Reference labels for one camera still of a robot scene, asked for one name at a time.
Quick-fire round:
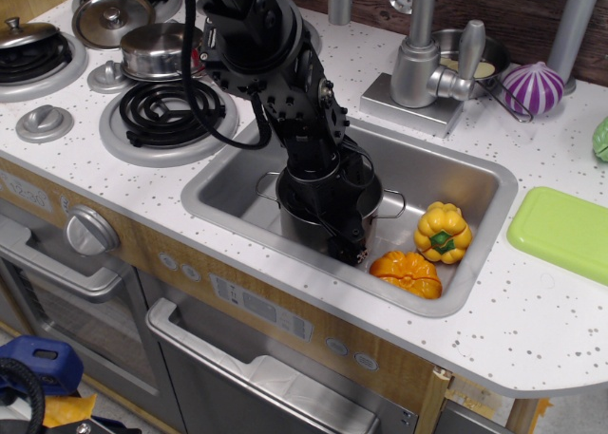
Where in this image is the green plastic cutting board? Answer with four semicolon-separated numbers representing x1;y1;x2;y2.
506;187;607;285

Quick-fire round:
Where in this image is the silver stove knob front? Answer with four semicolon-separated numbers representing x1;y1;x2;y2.
15;104;74;143

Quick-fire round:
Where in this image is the green toy vegetable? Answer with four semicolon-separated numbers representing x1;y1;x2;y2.
592;118;608;162

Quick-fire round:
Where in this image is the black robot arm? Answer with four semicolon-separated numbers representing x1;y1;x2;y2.
184;0;382;265

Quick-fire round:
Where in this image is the steel pot with wire handles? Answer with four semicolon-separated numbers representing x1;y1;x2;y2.
256;172;407;255

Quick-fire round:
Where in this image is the stainless steel sink basin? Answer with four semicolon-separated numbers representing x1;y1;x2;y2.
181;120;518;317

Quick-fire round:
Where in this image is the yellow toy bell pepper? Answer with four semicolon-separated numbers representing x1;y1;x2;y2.
413;201;473;264

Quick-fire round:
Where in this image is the left black coil burner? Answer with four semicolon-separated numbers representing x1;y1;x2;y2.
1;30;88;103

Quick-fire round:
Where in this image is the orange toy bell pepper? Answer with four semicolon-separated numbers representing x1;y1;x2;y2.
369;251;443;299

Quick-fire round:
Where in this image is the grey post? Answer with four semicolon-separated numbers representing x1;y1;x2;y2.
546;0;598;96
328;0;352;26

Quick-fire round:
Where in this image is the toy dishwasher door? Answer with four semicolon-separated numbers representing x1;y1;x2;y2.
141;275;419;433

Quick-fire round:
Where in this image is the silver stove knob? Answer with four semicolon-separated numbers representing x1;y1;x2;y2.
15;104;74;143
87;61;133;94

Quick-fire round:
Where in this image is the blue clamp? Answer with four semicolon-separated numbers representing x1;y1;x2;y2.
1;335;84;397

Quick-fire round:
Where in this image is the silver stove knob middle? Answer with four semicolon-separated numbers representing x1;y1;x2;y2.
87;61;133;94

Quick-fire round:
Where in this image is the upside-down steel pot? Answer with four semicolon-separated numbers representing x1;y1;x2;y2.
120;22;186;83

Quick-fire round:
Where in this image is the steel lid on left burner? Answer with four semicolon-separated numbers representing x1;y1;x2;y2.
1;16;59;49

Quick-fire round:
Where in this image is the black cable bottom left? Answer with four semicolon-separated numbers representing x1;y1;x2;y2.
0;356;47;430

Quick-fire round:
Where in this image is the steel lid with knob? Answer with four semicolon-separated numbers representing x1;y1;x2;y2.
71;0;156;50

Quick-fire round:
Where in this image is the silver oven dial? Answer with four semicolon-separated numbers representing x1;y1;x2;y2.
64;204;120;256

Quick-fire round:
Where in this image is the toy oven door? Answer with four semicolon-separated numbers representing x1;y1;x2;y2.
1;201;185;433

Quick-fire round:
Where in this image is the steel pan behind faucet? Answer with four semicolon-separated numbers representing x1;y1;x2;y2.
432;28;533;123

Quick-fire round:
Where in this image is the purple striped toy onion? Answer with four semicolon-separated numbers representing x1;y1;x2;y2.
503;62;564;117

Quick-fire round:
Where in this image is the silver toy faucet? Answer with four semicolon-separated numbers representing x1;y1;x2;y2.
360;0;485;138

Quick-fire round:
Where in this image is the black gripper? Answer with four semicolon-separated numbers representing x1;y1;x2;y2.
280;148;380;266

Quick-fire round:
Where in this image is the grey post right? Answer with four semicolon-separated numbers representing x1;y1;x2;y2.
546;0;598;96

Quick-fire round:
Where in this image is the grey post centre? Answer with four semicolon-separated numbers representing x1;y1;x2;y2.
328;0;352;26

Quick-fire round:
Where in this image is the front black coil burner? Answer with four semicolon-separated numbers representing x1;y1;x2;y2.
99;82;238;168

